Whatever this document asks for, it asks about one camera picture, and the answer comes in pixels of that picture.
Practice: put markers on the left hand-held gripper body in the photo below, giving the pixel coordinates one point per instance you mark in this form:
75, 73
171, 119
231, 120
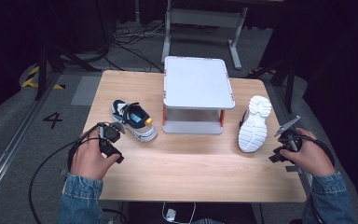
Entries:
110, 133

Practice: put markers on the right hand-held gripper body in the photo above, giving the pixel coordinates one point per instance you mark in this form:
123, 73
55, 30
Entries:
290, 141

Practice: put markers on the navy and white sneaker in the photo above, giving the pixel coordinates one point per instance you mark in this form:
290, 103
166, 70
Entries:
135, 118

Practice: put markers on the white chunky-sole sneaker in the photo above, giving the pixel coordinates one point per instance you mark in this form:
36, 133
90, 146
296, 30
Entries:
254, 130

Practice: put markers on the white two-tier shoe rack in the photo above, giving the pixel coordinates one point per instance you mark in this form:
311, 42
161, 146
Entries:
195, 84

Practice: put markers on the person's right hand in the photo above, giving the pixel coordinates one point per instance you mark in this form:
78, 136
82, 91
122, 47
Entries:
310, 158

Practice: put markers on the person's left hand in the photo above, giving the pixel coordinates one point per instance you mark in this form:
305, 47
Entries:
88, 160

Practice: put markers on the black metal stand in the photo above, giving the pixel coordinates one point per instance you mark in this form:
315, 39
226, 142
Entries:
42, 74
290, 90

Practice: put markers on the yellow and black hazard tape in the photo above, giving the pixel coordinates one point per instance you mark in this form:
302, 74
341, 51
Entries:
28, 82

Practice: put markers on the white power adapter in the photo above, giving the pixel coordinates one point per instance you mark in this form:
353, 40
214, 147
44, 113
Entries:
171, 214

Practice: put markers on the metal floor rail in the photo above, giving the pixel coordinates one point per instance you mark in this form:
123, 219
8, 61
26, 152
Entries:
12, 143

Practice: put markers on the gray metal desk frame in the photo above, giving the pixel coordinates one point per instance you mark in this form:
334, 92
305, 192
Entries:
205, 17

